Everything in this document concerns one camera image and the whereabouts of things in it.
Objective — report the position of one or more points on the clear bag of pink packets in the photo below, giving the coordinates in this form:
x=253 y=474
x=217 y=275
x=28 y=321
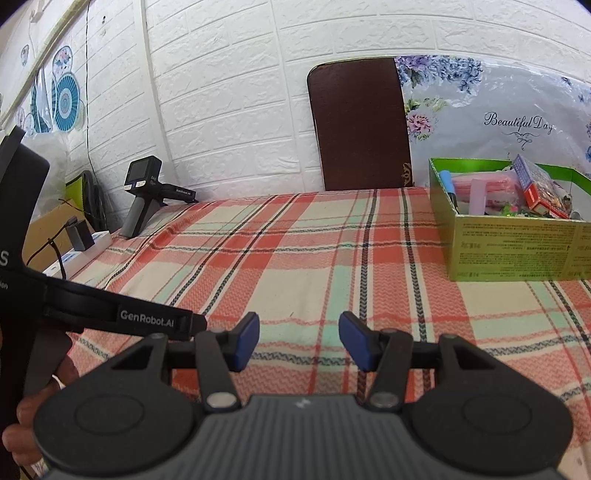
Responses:
x=496 y=187

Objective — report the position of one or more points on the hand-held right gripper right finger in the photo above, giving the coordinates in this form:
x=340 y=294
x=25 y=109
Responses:
x=355 y=342

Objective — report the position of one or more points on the black marker blue cap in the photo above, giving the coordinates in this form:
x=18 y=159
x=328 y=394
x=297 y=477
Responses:
x=447 y=180

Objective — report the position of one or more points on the plaid blanket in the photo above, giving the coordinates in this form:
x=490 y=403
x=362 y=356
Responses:
x=300 y=258

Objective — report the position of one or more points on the colourful printed box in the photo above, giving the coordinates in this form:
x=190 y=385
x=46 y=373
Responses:
x=538 y=187

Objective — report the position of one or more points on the blue paper fan decoration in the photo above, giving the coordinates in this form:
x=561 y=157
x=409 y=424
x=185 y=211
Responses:
x=64 y=99

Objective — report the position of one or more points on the black power adapter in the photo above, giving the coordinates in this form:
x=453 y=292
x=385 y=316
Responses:
x=81 y=235

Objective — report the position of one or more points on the lime green panel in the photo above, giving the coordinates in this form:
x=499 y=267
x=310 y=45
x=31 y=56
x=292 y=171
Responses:
x=74 y=191

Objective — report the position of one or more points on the floral printed bedding package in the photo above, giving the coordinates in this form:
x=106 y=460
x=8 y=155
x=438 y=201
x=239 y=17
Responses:
x=489 y=101

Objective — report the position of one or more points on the white power strip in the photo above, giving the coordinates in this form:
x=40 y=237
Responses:
x=96 y=242

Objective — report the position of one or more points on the green cardboard box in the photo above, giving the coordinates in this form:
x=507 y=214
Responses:
x=508 y=249

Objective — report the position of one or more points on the spare hand-held gripper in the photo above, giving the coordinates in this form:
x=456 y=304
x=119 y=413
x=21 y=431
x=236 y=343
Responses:
x=138 y=203

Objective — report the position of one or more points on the person's left hand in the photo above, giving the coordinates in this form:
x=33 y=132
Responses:
x=25 y=441

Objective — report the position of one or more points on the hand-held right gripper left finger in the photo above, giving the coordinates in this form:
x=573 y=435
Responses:
x=244 y=340

